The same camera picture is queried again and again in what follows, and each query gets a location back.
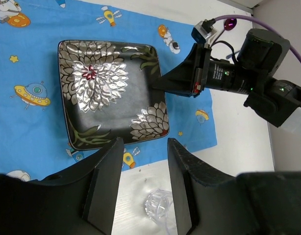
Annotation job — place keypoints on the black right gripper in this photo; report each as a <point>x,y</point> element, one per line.
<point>250,74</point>

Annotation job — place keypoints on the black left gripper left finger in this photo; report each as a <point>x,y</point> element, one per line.
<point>79,200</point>

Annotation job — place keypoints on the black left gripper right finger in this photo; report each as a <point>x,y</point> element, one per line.
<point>210,202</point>

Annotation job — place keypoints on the clear plastic cup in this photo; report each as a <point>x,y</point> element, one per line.
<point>159,207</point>

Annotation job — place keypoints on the purple metallic spoon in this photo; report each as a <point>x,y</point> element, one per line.
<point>229,24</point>

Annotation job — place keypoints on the blue space-print cloth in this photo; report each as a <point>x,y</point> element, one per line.
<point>34,141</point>

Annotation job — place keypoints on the black floral square plate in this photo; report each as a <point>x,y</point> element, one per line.
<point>107,93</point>

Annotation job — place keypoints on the iridescent metallic fork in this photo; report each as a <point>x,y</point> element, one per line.
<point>231,55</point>

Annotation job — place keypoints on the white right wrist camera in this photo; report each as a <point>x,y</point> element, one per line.
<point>204,32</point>

